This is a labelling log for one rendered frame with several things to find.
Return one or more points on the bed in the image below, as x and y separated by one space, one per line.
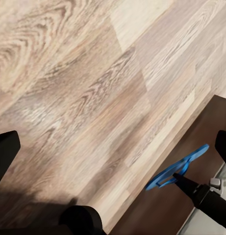
167 210

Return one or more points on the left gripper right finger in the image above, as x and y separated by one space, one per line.
220 144

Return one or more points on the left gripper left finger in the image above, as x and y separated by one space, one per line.
9 148

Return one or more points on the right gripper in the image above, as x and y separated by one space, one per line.
203 198

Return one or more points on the sandal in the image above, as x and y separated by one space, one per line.
180 167

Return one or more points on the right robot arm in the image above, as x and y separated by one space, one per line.
206 198

